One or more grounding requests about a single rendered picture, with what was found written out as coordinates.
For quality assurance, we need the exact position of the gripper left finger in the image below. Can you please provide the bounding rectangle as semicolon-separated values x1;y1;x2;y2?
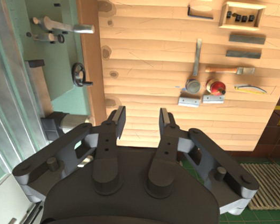
12;106;126;203

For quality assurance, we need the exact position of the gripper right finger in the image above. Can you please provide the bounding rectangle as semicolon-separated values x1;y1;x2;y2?
147;107;259;204

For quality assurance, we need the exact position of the silver slotted milling table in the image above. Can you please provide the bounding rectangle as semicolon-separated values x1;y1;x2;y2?
0;0;55;174

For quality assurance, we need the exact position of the green milling machine body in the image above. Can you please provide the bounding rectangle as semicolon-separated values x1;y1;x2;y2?
0;0;95;187

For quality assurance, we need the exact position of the silver feed lever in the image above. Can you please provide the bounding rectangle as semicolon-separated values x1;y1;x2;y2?
33;15;95;35

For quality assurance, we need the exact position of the silver knurled cylinder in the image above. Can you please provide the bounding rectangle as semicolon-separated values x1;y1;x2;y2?
60;114;95;134

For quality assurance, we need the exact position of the dark grey motor block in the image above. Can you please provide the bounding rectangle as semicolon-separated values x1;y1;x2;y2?
41;111;67;142

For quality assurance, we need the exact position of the silver tin can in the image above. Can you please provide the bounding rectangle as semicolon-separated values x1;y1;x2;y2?
185;78;202;94

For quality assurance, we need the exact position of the red oil can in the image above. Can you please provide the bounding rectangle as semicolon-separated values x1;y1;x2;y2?
205;77;227;97

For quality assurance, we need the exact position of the grey saddle block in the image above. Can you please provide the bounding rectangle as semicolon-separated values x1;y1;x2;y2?
25;66;54;118

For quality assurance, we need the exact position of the yellow grey hand saw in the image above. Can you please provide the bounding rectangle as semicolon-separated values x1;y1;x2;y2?
234;83;268;95

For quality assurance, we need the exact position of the black handwheel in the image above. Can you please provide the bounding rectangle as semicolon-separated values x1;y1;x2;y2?
71;62;94;87

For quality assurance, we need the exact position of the wooden duckboard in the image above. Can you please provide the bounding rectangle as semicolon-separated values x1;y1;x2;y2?
239;162;280;211

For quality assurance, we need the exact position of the white box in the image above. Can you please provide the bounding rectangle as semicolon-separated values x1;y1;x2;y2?
0;173;44;224

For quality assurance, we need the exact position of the steel ruler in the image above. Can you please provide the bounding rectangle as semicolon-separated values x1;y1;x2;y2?
192;38;203;77

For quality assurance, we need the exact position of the black block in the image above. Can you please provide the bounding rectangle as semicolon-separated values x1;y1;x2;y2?
28;59;45;68

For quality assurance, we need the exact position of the grey steel bar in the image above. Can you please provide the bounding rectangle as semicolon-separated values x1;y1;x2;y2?
225;49;262;59
228;34;267;45

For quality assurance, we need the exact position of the wooden tray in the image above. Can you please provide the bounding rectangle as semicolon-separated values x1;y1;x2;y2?
218;1;267;30

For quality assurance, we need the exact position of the small silver pin handle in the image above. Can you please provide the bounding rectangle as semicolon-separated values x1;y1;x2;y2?
32;33;56;42

